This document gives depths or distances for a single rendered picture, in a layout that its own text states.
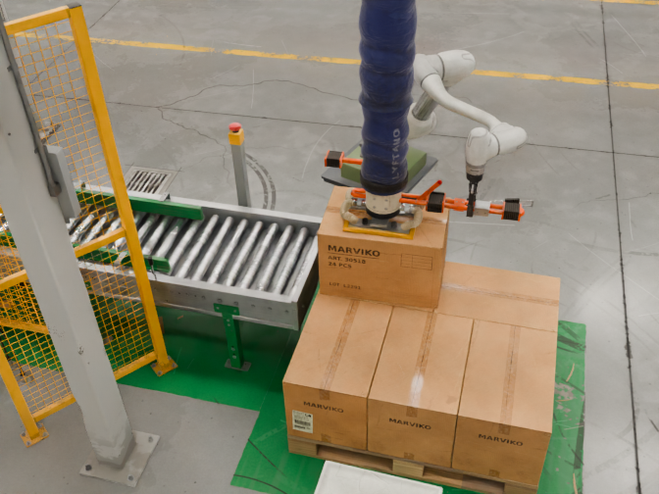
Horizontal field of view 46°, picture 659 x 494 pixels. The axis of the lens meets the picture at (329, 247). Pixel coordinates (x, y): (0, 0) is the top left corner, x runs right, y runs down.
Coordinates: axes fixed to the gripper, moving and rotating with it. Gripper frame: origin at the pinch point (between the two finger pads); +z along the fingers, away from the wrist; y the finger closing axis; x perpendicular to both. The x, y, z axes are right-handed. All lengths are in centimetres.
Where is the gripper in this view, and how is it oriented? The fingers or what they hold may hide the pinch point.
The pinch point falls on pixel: (471, 206)
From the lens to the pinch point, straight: 367.5
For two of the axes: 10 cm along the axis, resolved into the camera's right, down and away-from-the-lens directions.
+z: 0.3, 7.6, 6.5
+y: -2.5, 6.4, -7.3
